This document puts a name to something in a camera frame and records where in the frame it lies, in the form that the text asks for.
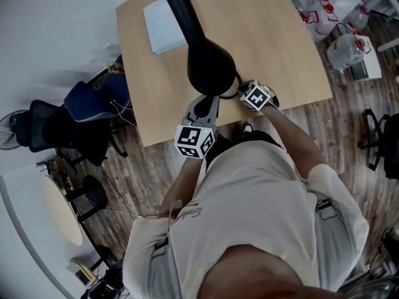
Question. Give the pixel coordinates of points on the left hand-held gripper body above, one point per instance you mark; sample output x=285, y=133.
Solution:
x=193, y=140

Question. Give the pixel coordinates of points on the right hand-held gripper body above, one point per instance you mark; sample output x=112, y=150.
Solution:
x=255, y=96

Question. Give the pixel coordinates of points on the person's right forearm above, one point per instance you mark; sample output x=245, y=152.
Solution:
x=296, y=139

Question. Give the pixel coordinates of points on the person's left forearm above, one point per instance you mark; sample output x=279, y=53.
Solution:
x=180, y=185

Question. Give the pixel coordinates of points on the person's shoe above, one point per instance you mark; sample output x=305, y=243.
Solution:
x=247, y=127

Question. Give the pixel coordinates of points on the person's black shorts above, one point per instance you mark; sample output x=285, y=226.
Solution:
x=237, y=139

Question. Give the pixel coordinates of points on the person's white shirt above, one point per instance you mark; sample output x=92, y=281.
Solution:
x=249, y=204

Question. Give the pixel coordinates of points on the blue cushioned chair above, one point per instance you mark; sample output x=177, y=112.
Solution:
x=93, y=101

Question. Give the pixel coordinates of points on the small yellow green object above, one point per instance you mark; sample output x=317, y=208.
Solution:
x=113, y=68

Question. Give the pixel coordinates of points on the black stool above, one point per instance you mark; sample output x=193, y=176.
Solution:
x=93, y=195

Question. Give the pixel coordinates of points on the flat white box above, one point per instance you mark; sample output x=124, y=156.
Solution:
x=162, y=26

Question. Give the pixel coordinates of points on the white carton box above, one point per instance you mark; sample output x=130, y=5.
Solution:
x=369, y=65

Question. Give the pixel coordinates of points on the black mesh office chair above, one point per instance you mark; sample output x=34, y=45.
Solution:
x=62, y=129

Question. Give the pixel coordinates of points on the beige electronic device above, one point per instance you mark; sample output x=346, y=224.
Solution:
x=80, y=270

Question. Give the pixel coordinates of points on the white round table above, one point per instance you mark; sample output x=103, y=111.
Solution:
x=28, y=216

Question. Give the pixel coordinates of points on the black floor fan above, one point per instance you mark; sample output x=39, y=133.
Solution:
x=7, y=131

